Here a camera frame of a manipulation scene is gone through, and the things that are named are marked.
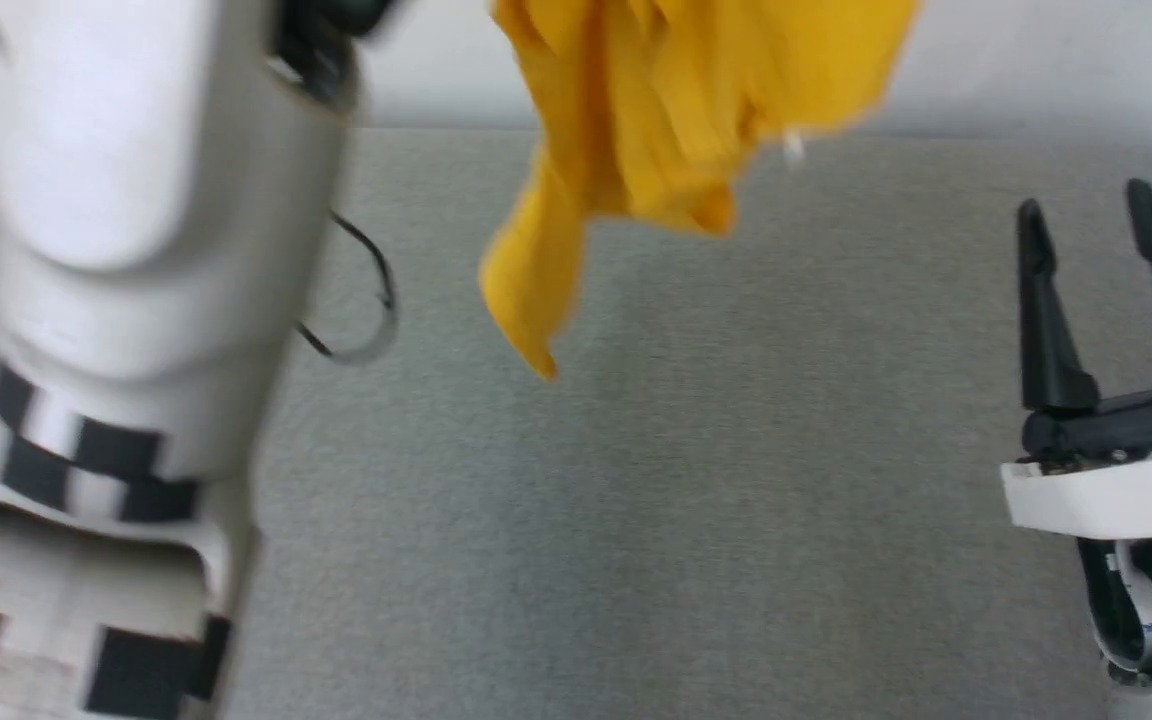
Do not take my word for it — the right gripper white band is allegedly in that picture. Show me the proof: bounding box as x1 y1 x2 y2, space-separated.
1001 180 1152 541

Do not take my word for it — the yellow t-shirt with white print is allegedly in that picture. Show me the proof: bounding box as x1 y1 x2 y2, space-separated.
479 0 923 382

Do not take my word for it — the grey fabric sofa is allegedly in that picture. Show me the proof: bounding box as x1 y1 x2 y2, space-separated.
0 125 1152 720

